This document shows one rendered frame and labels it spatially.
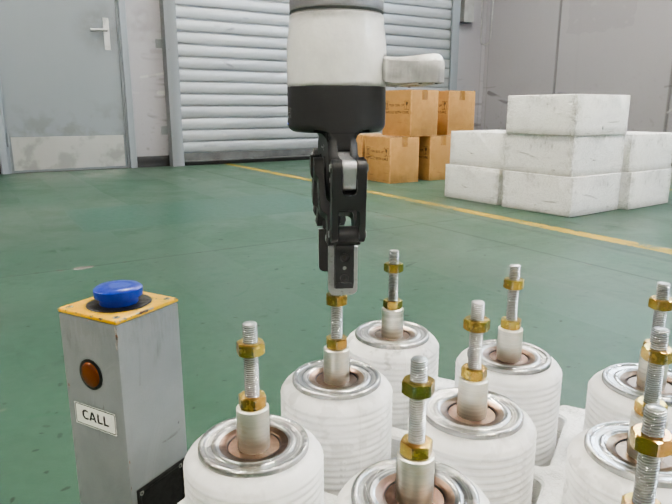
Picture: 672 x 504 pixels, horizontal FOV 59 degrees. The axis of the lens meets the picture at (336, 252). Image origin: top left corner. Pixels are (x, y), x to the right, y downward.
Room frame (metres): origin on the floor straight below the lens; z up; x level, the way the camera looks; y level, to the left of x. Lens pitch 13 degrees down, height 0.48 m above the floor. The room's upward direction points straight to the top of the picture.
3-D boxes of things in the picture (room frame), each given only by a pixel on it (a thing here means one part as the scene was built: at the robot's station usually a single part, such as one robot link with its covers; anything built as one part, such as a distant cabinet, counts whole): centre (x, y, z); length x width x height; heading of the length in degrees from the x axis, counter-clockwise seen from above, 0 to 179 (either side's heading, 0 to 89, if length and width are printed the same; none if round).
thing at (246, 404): (0.37, 0.06, 0.29); 0.02 x 0.02 x 0.01; 79
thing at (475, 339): (0.42, -0.10, 0.30); 0.01 x 0.01 x 0.08
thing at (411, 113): (4.19, -0.50, 0.45); 0.30 x 0.24 x 0.30; 34
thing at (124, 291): (0.49, 0.19, 0.32); 0.04 x 0.04 x 0.02
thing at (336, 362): (0.47, 0.00, 0.26); 0.02 x 0.02 x 0.03
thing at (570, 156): (2.95, -1.10, 0.27); 0.39 x 0.39 x 0.18; 33
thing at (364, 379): (0.47, 0.00, 0.25); 0.08 x 0.08 x 0.01
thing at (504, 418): (0.42, -0.10, 0.25); 0.08 x 0.08 x 0.01
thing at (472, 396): (0.42, -0.10, 0.26); 0.02 x 0.02 x 0.03
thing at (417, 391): (0.31, -0.05, 0.32); 0.02 x 0.02 x 0.01; 68
